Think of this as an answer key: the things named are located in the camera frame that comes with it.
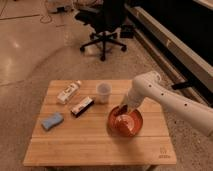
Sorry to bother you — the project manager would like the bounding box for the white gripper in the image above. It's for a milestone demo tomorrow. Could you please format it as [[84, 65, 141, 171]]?
[[119, 90, 144, 115]]

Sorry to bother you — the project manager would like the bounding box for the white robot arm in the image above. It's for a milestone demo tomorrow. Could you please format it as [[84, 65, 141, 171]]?
[[120, 71, 213, 138]]

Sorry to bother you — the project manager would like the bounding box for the orange ceramic bowl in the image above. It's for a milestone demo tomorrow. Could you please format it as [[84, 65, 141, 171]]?
[[107, 106, 143, 137]]

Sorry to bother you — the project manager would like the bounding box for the black box on floor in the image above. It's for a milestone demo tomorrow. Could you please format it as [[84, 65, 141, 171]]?
[[120, 25, 134, 38]]

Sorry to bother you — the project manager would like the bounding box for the wooden table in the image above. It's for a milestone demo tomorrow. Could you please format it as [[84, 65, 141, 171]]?
[[23, 80, 177, 166]]

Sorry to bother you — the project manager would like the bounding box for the black office chair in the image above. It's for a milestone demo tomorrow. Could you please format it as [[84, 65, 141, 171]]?
[[75, 0, 127, 61]]

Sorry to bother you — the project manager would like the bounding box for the floor cable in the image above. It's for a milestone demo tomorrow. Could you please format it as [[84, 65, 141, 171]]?
[[0, 0, 54, 25]]

